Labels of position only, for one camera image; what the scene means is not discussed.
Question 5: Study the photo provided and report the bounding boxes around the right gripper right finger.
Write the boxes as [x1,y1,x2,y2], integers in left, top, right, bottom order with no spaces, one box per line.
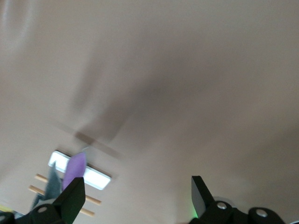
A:
[191,175,288,224]

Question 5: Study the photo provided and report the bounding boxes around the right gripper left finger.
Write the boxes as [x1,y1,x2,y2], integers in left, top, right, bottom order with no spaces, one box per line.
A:
[14,176,86,224]

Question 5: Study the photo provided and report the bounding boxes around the purple and grey towel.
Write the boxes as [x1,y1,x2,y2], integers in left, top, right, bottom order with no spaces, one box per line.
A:
[31,152,88,210]

